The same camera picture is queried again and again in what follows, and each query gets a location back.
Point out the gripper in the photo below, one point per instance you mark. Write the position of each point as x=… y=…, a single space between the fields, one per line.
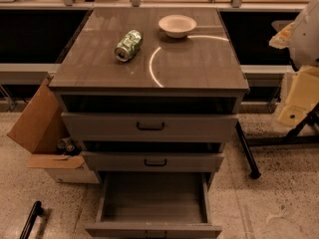
x=306 y=39

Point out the grey bottom drawer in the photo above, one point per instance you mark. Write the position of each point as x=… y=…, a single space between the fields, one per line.
x=154 y=205

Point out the grey drawer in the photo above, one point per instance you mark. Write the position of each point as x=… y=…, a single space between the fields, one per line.
x=146 y=127
x=153 y=162
x=154 y=205

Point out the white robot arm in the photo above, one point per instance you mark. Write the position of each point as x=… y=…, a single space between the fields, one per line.
x=301 y=38

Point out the grey drawer cabinet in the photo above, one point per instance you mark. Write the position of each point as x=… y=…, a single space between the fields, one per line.
x=194 y=75

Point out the grey middle drawer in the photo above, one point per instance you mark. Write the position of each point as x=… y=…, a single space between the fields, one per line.
x=153 y=162

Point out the grey top drawer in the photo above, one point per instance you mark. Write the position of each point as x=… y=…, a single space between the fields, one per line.
x=146 y=127

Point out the black folding stand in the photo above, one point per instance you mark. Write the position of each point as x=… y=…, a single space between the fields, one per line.
x=291 y=138

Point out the white bowl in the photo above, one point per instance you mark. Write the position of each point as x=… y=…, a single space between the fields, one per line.
x=177 y=26

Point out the crushed green soda can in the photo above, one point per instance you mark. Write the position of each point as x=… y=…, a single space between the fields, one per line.
x=128 y=47

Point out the cans inside cardboard box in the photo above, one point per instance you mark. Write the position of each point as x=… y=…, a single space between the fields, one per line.
x=66 y=145

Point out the open cardboard box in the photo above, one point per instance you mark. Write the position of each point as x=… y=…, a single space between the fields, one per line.
x=38 y=129

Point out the black curved bar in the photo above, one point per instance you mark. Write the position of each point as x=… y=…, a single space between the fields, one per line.
x=36 y=210

